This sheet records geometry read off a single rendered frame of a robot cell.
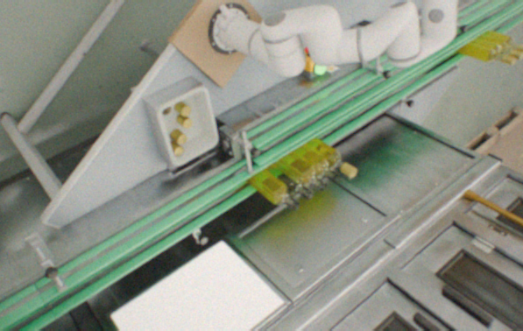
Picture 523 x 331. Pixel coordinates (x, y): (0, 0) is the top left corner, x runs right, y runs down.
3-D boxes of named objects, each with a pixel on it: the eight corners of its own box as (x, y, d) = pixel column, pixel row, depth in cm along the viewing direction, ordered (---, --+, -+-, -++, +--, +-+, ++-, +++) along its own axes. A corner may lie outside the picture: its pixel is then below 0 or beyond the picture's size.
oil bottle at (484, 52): (448, 50, 209) (508, 70, 191) (449, 38, 205) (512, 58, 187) (455, 45, 211) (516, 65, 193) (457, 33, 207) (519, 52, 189)
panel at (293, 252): (107, 320, 137) (163, 411, 116) (103, 314, 135) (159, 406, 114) (326, 172, 174) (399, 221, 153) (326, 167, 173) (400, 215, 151)
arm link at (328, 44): (361, 70, 118) (350, 16, 107) (272, 80, 127) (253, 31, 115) (363, 46, 124) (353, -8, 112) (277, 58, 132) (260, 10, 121)
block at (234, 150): (221, 151, 158) (233, 160, 153) (216, 128, 152) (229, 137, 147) (229, 146, 159) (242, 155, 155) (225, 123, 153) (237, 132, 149)
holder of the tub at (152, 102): (165, 168, 154) (177, 179, 149) (142, 98, 137) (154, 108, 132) (208, 144, 162) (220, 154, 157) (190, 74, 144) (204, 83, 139)
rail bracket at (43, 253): (33, 255, 134) (60, 306, 120) (6, 215, 123) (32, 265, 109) (50, 246, 136) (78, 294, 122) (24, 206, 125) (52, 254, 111)
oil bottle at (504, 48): (455, 45, 211) (516, 65, 193) (457, 33, 207) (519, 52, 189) (463, 40, 213) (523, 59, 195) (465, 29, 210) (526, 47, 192)
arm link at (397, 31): (362, 76, 120) (420, 69, 115) (354, 30, 111) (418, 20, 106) (364, 45, 129) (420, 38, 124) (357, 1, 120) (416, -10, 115)
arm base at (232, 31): (199, 23, 134) (230, 38, 124) (228, -9, 136) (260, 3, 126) (227, 58, 146) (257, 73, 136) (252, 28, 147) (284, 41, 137)
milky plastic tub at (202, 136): (161, 157, 151) (174, 169, 145) (142, 98, 136) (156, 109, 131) (206, 132, 158) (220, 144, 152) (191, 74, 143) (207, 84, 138)
